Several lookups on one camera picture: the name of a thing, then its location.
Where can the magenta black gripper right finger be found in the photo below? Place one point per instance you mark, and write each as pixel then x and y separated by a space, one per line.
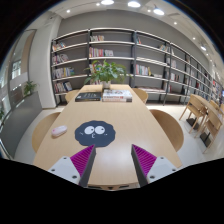
pixel 150 168

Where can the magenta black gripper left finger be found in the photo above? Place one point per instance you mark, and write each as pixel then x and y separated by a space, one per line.
pixel 76 168

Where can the dark cartoon face mouse pad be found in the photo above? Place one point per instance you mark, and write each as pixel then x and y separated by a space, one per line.
pixel 97 133

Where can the pink white computer mouse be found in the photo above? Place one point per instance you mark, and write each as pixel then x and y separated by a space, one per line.
pixel 59 131

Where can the right near wooden chair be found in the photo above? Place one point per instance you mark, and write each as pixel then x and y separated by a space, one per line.
pixel 170 126

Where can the left near wooden chair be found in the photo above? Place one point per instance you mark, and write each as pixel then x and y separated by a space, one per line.
pixel 41 130

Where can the wooden table at right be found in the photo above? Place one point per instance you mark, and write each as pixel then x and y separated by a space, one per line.
pixel 209 107

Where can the right far wooden chair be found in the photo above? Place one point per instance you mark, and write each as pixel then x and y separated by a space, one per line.
pixel 141 94

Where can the black book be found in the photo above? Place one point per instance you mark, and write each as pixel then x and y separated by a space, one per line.
pixel 88 96

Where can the left far wooden chair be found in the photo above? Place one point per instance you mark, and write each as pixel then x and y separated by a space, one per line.
pixel 70 95

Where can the wooden chair at right table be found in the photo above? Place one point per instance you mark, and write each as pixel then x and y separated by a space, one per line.
pixel 196 107

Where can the stack of white books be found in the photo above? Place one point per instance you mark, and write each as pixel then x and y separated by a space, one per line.
pixel 117 95

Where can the small plant by window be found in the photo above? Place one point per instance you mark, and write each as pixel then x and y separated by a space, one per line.
pixel 29 87

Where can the green potted plant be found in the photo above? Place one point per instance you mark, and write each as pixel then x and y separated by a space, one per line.
pixel 105 72

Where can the long grey wall bookshelf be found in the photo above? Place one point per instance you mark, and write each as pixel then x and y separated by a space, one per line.
pixel 167 72

